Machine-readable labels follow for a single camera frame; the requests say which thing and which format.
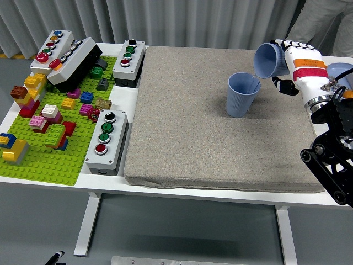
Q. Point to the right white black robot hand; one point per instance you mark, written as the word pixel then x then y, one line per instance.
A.
pixel 309 82

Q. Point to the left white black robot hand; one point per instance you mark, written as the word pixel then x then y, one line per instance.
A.
pixel 55 257

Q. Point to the blue ribbed plastic cup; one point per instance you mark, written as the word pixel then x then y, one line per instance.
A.
pixel 238 102
pixel 266 60

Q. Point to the blue plate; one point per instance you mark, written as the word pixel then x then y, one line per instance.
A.
pixel 337 68

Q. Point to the white table leg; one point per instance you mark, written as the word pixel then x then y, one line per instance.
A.
pixel 84 229
pixel 286 237

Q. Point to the orange fruit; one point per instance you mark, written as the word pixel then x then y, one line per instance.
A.
pixel 348 94

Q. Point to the person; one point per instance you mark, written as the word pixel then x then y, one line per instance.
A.
pixel 317 22

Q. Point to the green lego baseplate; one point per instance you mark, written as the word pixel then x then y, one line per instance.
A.
pixel 55 165

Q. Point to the blue lego brick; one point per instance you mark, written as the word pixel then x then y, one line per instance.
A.
pixel 64 144
pixel 8 138
pixel 86 97

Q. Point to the large yellow lego brick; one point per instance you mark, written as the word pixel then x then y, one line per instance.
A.
pixel 13 150

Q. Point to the grey-brown fabric mat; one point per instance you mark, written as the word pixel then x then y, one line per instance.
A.
pixel 193 124

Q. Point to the green lego brick stack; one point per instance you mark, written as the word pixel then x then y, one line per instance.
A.
pixel 55 133

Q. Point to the red lego brick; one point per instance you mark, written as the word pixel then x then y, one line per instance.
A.
pixel 70 128
pixel 27 112

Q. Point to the light pink lego brick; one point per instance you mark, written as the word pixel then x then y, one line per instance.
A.
pixel 37 122

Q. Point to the magenta lego brick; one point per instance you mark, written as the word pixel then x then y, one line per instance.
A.
pixel 85 110
pixel 74 94
pixel 56 119

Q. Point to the grey four-button control box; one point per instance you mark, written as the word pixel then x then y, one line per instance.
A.
pixel 117 132
pixel 138 52

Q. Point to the white lego brick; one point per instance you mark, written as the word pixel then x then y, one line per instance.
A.
pixel 50 110

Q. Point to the grey pleated curtain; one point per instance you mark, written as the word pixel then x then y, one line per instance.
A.
pixel 165 22

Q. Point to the brown lego brick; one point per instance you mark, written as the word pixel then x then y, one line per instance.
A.
pixel 18 92

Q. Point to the dark green lego brick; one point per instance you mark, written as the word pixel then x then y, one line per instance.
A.
pixel 96 72

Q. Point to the dark grey curved lego brick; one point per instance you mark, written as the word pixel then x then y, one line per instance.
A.
pixel 102 64

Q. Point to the tilted grey black button box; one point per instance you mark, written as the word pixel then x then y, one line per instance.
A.
pixel 80 58

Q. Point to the grey five-button control box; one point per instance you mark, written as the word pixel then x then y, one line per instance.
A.
pixel 64 41

